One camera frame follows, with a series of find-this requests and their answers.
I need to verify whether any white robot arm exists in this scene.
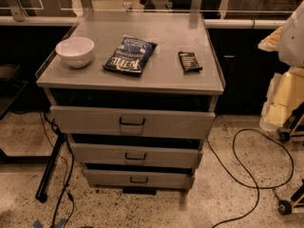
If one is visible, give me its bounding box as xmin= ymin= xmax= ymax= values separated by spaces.
xmin=257 ymin=2 xmax=304 ymax=131

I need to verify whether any black table leg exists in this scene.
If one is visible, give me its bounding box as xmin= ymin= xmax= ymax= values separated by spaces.
xmin=35 ymin=134 xmax=64 ymax=203

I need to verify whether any clear plastic bottle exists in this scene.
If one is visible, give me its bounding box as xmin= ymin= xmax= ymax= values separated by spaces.
xmin=123 ymin=0 xmax=133 ymax=11

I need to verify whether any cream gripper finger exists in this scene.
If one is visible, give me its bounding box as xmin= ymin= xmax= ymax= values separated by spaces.
xmin=259 ymin=67 xmax=304 ymax=131

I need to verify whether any white bowl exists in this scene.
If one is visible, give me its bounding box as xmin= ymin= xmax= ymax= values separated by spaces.
xmin=55 ymin=37 xmax=95 ymax=68

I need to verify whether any black floor cable right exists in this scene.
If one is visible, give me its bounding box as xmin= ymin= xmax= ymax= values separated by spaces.
xmin=206 ymin=128 xmax=295 ymax=228

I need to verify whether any grey bottom drawer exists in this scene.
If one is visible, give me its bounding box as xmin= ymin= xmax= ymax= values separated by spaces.
xmin=84 ymin=169 xmax=194 ymax=189

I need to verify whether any wheeled cart base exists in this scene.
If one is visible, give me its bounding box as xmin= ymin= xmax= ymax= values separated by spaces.
xmin=276 ymin=102 xmax=304 ymax=217

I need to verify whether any black floor cable left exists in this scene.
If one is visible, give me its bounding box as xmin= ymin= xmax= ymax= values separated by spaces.
xmin=38 ymin=111 xmax=76 ymax=228

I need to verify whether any blue chip bag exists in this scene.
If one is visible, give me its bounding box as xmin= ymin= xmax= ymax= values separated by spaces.
xmin=103 ymin=36 xmax=157 ymax=77

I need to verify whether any grey drawer cabinet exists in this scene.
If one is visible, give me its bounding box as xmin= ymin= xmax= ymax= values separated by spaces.
xmin=37 ymin=11 xmax=225 ymax=179

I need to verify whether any black floor cable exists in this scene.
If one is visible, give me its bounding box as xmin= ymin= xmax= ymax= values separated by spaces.
xmin=38 ymin=111 xmax=76 ymax=228
xmin=206 ymin=128 xmax=295 ymax=228

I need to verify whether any grey top drawer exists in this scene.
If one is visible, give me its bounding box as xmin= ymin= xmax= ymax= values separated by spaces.
xmin=50 ymin=105 xmax=215 ymax=139

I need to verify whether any grey drawer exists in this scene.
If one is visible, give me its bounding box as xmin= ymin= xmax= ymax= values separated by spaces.
xmin=71 ymin=143 xmax=202 ymax=168
xmin=50 ymin=105 xmax=215 ymax=139
xmin=84 ymin=169 xmax=194 ymax=189

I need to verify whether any black snack bar wrapper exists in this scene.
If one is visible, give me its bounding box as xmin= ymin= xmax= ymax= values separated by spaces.
xmin=178 ymin=51 xmax=202 ymax=73

